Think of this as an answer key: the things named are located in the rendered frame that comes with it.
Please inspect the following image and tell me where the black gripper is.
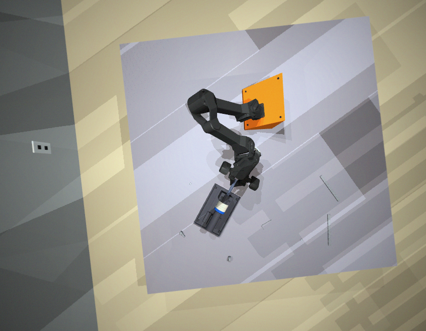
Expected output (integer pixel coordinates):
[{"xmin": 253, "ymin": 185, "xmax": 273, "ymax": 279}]
[{"xmin": 219, "ymin": 161, "xmax": 260, "ymax": 191}]

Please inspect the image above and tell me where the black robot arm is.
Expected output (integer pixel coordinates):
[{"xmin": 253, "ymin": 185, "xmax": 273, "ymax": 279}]
[{"xmin": 187, "ymin": 89, "xmax": 265, "ymax": 180}]

